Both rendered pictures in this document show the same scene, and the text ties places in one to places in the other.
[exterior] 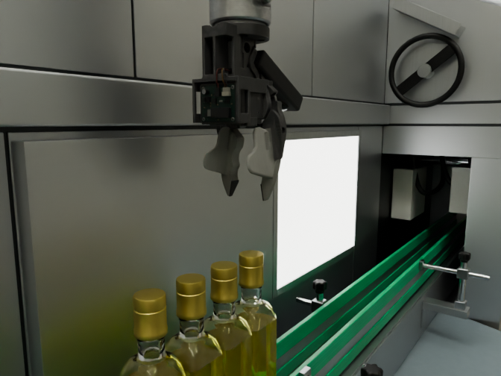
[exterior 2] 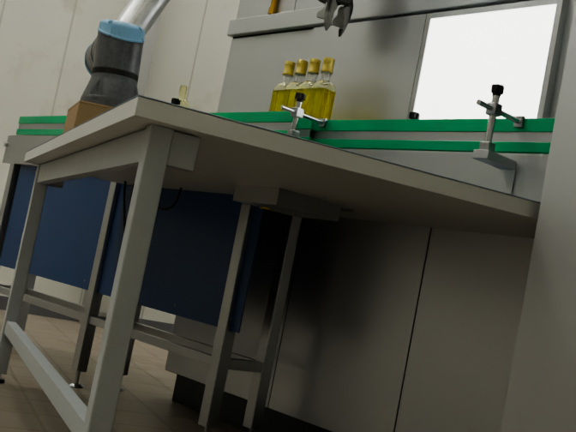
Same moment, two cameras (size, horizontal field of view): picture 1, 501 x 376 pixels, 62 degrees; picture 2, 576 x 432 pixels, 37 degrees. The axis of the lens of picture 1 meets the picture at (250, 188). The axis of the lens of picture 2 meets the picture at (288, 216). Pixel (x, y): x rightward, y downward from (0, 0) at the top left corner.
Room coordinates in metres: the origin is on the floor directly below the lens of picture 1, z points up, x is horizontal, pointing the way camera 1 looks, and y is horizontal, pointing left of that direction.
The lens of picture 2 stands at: (0.99, -2.46, 0.50)
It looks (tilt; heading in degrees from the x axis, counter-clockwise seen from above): 4 degrees up; 101
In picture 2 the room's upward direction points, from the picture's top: 11 degrees clockwise
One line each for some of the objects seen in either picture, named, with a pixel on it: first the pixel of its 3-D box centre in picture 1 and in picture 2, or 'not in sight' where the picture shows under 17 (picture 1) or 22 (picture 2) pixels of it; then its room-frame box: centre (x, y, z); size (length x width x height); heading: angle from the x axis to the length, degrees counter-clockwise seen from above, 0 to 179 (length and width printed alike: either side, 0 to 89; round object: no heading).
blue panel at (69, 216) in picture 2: not in sight; (129, 236); (-0.11, 0.44, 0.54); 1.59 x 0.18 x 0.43; 143
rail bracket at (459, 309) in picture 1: (451, 292); (495, 137); (1.05, -0.53, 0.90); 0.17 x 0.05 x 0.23; 53
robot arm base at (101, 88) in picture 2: not in sight; (112, 92); (0.10, -0.44, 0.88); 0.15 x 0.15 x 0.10
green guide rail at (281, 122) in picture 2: not in sight; (126, 125); (-0.19, 0.39, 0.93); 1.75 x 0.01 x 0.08; 143
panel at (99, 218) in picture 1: (262, 219); (414, 73); (0.81, -0.02, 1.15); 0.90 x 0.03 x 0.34; 143
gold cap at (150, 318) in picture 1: (150, 313); (289, 69); (0.42, 0.11, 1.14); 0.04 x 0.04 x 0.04
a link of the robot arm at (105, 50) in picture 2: not in sight; (118, 47); (0.09, -0.44, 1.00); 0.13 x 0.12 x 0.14; 123
